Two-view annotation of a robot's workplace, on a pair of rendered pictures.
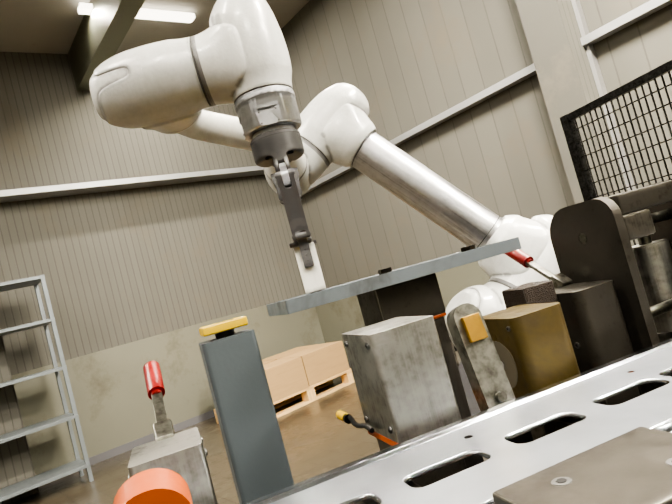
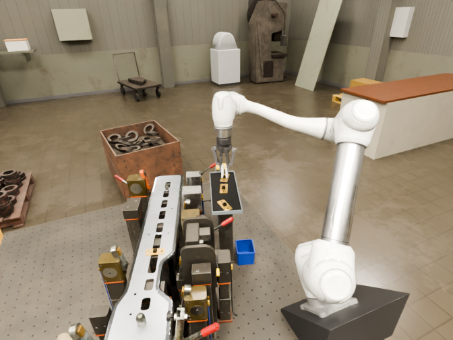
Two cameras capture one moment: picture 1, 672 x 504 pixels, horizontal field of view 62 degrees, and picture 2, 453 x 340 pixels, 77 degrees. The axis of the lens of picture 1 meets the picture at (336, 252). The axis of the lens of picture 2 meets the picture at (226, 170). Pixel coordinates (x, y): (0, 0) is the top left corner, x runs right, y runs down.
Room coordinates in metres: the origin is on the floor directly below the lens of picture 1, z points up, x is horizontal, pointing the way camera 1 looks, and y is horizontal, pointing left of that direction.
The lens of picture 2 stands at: (1.16, -1.24, 1.94)
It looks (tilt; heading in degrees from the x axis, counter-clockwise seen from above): 29 degrees down; 105
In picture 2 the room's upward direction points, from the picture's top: 1 degrees counter-clockwise
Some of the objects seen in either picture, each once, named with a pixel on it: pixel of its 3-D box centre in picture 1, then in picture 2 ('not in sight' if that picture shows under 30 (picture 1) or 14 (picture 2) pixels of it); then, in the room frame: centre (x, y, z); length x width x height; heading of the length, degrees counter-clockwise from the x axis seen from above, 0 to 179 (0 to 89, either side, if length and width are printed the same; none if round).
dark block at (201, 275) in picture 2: not in sight; (204, 305); (0.87, -0.54, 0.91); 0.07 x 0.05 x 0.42; 19
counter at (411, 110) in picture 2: not in sight; (412, 111); (3.00, 3.96, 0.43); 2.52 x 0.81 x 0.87; 38
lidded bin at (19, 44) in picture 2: not in sight; (17, 44); (-5.18, 4.48, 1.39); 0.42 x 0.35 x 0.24; 38
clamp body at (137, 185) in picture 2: not in sight; (139, 202); (0.21, 0.10, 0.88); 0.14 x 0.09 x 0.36; 19
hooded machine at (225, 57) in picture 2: not in sight; (225, 59); (-1.08, 7.52, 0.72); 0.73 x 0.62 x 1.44; 38
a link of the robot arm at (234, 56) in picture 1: (242, 50); (223, 108); (0.81, 0.06, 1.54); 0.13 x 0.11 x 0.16; 92
